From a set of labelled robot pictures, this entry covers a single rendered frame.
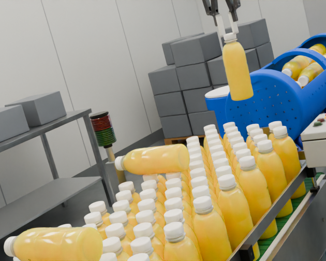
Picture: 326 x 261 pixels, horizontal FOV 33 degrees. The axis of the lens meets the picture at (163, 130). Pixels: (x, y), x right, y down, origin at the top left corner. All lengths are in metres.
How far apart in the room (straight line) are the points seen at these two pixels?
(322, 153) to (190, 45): 4.40
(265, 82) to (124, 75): 4.76
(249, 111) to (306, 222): 0.54
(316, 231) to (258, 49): 4.48
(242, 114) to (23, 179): 3.70
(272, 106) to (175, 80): 4.19
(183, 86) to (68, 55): 1.28
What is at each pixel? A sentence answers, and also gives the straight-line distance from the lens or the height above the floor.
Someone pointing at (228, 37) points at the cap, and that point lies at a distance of 1.73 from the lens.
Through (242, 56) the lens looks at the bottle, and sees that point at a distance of 1.74.
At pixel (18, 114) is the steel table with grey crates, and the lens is 4.47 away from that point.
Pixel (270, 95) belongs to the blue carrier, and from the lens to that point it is 1.91.
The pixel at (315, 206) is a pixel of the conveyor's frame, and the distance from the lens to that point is 1.65.
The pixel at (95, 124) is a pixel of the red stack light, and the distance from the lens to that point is 1.72.
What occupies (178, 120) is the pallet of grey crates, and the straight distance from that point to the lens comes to 6.18.
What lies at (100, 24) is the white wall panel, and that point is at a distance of 6.43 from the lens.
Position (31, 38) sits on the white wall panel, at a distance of 5.68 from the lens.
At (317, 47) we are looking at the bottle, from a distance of 2.60.
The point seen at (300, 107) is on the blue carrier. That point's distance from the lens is 1.89.
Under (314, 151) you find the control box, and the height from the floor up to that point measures 1.05.
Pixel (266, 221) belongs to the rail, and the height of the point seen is 0.97.
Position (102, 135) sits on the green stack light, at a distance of 1.73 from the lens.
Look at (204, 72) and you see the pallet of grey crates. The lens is 5.83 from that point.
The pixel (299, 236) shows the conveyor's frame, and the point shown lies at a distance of 1.52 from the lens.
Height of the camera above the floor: 1.50
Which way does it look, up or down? 11 degrees down
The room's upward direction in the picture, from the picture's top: 15 degrees counter-clockwise
